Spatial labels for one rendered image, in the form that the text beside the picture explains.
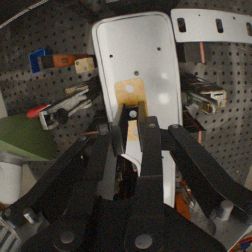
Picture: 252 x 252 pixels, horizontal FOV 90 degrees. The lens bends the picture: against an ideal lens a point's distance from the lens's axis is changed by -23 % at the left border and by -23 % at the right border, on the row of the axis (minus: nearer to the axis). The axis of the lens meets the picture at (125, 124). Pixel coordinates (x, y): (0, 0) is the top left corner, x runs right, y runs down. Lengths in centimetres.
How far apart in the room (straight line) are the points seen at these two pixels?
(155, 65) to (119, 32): 13
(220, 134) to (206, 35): 61
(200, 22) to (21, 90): 93
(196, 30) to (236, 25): 15
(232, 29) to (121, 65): 36
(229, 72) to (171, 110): 48
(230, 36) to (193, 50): 13
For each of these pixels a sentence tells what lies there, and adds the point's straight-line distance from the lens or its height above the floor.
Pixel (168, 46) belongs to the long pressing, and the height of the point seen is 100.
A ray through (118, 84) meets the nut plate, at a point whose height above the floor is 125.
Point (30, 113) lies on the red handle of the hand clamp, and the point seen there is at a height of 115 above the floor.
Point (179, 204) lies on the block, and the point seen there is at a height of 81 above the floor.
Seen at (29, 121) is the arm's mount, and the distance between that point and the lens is 83.
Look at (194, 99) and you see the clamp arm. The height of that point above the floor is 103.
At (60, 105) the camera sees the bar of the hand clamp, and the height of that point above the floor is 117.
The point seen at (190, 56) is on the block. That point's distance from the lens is 49.
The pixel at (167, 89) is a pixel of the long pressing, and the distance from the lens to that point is 46.
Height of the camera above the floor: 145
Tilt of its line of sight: 66 degrees down
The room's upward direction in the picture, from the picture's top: 168 degrees counter-clockwise
